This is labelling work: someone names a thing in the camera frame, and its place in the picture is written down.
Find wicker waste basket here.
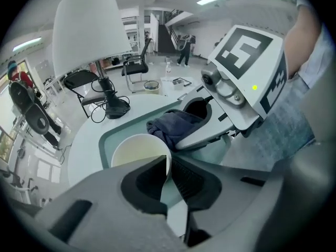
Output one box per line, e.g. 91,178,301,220
143,80,162,96

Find cream white cup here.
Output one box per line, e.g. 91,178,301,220
111,133,173,202

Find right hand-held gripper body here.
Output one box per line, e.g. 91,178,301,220
201,24,289,139

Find dark blue-grey cloth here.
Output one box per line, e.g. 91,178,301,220
146,109,204,152

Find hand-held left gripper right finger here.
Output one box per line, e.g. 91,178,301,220
172,156,272,248

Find round white side table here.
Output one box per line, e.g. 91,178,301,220
67,93,185,186

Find dark staircase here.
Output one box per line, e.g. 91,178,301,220
157,9,196,54

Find white shade table lamp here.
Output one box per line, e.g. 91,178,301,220
52,0,132,120

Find black folding chair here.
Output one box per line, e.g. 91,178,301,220
64,69,117,119

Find person's striped shirt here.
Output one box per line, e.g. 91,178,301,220
288,30,336,94

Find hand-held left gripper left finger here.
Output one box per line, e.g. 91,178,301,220
34,155,186,252

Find green rectangular tray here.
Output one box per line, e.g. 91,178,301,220
99,106,232,207

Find person's light trousers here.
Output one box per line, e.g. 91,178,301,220
220,80,316,172

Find black chrome-frame office chair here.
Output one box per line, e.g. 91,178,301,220
121,37,153,93

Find person's right forearm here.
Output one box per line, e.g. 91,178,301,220
285,0,323,80

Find black floor cable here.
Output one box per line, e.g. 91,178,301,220
59,144,73,165

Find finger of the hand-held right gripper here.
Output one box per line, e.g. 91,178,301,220
175,106,236,151
180,86,214,121

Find white marble table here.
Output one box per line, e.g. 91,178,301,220
160,75,204,102

